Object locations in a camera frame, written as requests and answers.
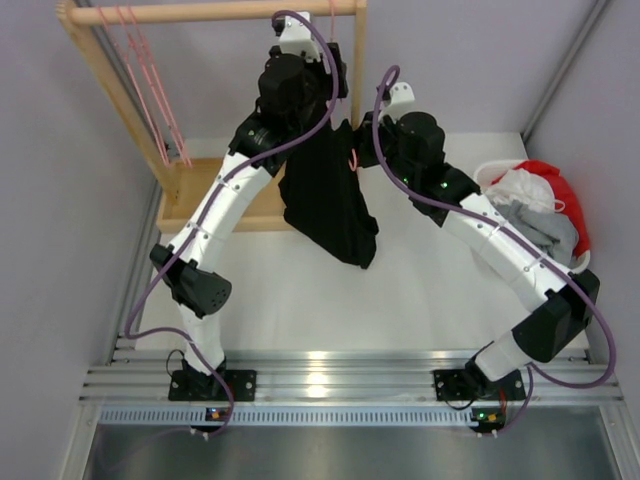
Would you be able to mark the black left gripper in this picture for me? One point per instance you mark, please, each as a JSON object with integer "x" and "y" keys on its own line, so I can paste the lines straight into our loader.
{"x": 326, "y": 82}

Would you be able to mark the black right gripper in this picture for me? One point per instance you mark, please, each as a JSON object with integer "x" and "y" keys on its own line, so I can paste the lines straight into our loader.
{"x": 365, "y": 134}

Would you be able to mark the pink hanger of black top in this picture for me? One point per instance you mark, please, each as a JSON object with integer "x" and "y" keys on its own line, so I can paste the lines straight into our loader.
{"x": 353, "y": 160}

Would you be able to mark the black tank top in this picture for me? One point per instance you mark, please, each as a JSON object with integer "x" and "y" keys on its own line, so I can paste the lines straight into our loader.
{"x": 323, "y": 199}

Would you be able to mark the pink hanger of grey top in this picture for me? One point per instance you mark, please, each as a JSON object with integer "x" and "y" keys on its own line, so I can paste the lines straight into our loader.
{"x": 162, "y": 99}

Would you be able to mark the white camisole top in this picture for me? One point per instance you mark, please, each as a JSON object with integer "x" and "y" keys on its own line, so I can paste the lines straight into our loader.
{"x": 502, "y": 184}

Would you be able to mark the red tank top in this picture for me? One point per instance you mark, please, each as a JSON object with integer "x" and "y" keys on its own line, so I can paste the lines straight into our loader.
{"x": 565, "y": 195}

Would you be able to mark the grey tank top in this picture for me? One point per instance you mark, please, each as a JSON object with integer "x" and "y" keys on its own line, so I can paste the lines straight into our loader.
{"x": 552, "y": 233}

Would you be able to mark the pink hanger of red top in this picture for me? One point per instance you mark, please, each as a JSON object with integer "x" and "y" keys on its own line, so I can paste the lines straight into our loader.
{"x": 123, "y": 56}

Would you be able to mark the pink hanger of white top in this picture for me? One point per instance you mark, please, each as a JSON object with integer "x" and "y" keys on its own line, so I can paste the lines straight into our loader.
{"x": 144, "y": 66}

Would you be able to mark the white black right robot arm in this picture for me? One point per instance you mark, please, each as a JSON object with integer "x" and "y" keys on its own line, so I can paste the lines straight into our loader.
{"x": 560, "y": 304}

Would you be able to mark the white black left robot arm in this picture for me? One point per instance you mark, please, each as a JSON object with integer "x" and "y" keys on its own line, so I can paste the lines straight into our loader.
{"x": 297, "y": 89}

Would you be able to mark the white perforated plastic basket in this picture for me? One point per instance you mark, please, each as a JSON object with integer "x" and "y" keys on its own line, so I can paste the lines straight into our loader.
{"x": 539, "y": 203}

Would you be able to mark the wooden clothes rack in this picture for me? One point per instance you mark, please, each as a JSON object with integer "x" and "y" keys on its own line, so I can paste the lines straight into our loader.
{"x": 183, "y": 187}

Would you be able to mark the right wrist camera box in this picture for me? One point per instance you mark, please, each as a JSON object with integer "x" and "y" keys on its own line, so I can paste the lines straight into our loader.
{"x": 401, "y": 101}

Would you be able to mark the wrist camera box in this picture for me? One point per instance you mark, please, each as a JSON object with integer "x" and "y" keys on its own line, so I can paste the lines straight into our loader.
{"x": 401, "y": 101}
{"x": 296, "y": 39}

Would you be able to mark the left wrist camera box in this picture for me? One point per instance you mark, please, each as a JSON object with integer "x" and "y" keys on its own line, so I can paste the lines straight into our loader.
{"x": 296, "y": 39}

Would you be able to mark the aluminium corner post right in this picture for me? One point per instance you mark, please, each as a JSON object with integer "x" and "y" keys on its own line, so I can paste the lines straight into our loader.
{"x": 595, "y": 14}

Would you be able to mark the aluminium mounting rail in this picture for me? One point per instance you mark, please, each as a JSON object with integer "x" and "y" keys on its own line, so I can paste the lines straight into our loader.
{"x": 393, "y": 377}

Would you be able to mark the slotted cable duct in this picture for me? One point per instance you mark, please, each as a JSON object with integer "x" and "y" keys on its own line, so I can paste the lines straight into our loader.
{"x": 245, "y": 415}

